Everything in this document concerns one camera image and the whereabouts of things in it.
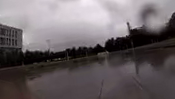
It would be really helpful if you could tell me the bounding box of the wet grey paved plaza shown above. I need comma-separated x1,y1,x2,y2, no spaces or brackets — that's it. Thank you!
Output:
0,40,175,99

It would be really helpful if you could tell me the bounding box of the row of dark trees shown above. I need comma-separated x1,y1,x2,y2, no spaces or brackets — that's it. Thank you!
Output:
19,11,175,67

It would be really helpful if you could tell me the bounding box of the tall lamp pole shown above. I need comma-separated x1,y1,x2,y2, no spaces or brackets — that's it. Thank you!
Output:
44,38,54,63

